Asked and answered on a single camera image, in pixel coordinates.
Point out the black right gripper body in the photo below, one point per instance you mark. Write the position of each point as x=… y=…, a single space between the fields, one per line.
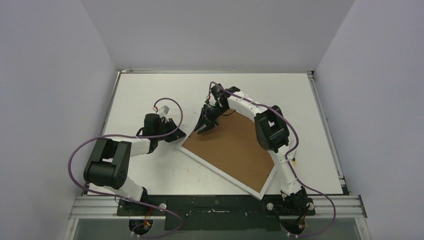
x=210 y=113

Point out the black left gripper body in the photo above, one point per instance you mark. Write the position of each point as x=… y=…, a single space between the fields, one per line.
x=166 y=127

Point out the white picture frame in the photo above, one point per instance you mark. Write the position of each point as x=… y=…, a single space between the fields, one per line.
x=231 y=150

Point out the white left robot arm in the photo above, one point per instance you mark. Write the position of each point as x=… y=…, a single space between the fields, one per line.
x=108 y=163

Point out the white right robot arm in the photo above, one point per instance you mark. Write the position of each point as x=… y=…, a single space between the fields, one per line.
x=273 y=132

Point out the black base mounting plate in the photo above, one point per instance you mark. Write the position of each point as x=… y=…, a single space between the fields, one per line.
x=218 y=213

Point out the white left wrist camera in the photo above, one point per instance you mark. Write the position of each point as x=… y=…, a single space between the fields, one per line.
x=162 y=111

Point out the yellow handle screwdriver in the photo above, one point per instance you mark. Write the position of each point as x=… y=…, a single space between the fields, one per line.
x=292 y=156

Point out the aluminium table front rail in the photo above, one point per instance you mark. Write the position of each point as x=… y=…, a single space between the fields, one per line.
x=105 y=207

